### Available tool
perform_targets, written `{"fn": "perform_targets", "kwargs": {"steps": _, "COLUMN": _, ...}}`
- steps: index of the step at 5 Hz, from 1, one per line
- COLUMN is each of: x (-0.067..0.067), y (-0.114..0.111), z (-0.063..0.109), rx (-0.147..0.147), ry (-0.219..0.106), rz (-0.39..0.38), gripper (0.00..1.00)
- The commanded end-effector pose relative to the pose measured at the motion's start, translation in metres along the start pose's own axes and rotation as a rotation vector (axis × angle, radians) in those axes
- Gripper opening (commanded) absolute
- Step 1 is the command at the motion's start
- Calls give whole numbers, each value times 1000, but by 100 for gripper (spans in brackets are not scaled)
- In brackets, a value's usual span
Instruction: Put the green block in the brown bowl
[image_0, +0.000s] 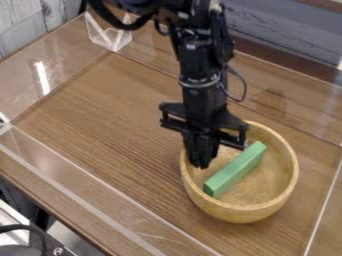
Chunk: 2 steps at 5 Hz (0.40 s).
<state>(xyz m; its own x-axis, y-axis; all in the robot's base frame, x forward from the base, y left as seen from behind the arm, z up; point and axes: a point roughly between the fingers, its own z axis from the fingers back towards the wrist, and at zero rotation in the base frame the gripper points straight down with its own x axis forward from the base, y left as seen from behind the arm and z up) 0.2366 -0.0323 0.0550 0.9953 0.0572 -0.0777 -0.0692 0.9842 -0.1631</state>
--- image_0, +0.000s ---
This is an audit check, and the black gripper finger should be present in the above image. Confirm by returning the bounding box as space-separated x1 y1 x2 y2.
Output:
182 130 205 168
201 133 219 169

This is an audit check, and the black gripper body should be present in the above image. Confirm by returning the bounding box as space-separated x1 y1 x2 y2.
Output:
159 80 249 150

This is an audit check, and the green rectangular block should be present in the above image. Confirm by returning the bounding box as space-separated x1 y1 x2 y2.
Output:
203 141 267 198

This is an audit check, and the brown wooden bowl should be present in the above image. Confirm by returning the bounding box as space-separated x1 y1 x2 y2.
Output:
181 121 299 223

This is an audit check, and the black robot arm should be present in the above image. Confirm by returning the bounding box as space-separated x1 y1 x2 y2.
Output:
116 0 249 169

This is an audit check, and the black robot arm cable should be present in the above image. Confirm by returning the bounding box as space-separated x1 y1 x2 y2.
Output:
86 0 158 32

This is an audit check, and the black metal table bracket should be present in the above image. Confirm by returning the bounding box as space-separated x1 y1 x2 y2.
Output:
28 232 80 256

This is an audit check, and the black cable lower left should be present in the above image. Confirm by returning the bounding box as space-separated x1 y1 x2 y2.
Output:
0 223 48 256

